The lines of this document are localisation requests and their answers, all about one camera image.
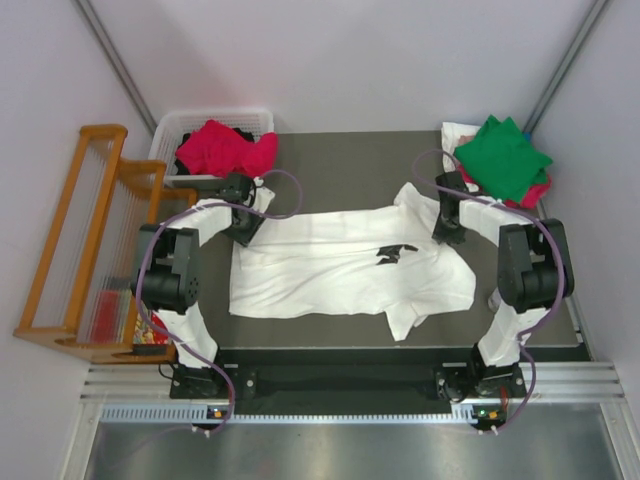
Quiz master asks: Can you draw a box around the white t-shirt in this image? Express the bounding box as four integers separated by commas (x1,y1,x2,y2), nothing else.
441,122,480,172
229,197,476,341

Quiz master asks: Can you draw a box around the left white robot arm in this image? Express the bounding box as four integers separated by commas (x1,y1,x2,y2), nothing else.
131,174,274,397

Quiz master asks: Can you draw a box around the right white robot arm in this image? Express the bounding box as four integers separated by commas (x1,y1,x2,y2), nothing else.
394,172,574,400

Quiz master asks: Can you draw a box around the pink t-shirt in basket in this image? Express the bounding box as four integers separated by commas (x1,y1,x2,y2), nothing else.
175,120,278,178

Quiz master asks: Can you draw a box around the clear plastic cup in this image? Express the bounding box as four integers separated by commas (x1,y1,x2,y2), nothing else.
487,296,500,312

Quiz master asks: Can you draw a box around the folded green t-shirt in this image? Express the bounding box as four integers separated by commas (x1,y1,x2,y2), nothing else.
454,115,552,201

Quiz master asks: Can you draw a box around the white plastic laundry basket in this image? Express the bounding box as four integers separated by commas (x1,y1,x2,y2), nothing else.
148,108,278,189

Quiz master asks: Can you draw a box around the folded white t-shirt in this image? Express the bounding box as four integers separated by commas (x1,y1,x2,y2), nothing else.
441,122,480,172

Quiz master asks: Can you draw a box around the folded pink t-shirt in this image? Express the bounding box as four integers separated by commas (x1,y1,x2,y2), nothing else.
457,166,552,209

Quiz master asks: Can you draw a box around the colourful book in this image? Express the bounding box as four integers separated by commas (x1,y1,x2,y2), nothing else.
130,310,171,347

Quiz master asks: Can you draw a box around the wooden rack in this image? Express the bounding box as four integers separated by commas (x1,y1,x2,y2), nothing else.
13,124,197,364

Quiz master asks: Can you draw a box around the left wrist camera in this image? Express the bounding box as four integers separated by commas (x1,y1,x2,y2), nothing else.
251,177,276,218

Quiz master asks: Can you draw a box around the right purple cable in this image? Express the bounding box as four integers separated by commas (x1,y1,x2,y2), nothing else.
413,148,574,435

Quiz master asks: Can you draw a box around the purple cable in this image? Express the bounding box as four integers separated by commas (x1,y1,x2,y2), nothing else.
133,169,305,436
413,148,574,435

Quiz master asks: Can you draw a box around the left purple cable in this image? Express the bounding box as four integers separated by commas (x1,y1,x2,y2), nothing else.
133,169,305,436

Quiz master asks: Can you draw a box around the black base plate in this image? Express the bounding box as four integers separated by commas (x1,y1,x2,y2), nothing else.
169,347,525,416

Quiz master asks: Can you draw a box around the white slotted cable duct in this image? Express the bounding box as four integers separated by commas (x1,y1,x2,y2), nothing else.
100,404,498,425

